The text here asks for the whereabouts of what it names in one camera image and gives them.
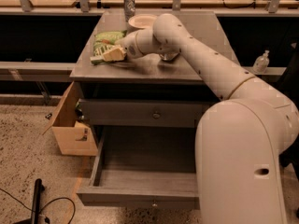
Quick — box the green jalapeno chip bag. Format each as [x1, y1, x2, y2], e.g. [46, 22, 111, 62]
[90, 31, 126, 64]

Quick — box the black floor cable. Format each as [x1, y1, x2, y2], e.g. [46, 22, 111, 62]
[0, 188, 77, 224]

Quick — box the white ceramic bowl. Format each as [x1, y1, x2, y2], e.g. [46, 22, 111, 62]
[128, 14, 157, 31]

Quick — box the black stand pole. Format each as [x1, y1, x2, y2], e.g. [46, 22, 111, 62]
[14, 178, 45, 224]

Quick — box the silver soda can lying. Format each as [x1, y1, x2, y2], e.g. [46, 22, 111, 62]
[160, 52, 178, 62]

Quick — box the grey wooden drawer cabinet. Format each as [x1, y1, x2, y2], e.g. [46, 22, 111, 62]
[69, 10, 249, 211]

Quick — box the cardboard box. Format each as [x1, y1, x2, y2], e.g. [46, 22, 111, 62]
[44, 82, 98, 156]

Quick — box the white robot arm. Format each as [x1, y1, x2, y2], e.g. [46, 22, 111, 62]
[117, 14, 298, 224]

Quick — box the open grey middle drawer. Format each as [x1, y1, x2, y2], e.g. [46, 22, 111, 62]
[78, 126, 199, 209]

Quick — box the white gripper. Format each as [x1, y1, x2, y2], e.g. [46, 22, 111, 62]
[102, 34, 141, 62]

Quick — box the clear sanitizer bottle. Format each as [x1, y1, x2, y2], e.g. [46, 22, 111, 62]
[252, 50, 269, 73]

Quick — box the upright dark soda can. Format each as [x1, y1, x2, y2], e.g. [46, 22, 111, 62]
[123, 0, 135, 21]

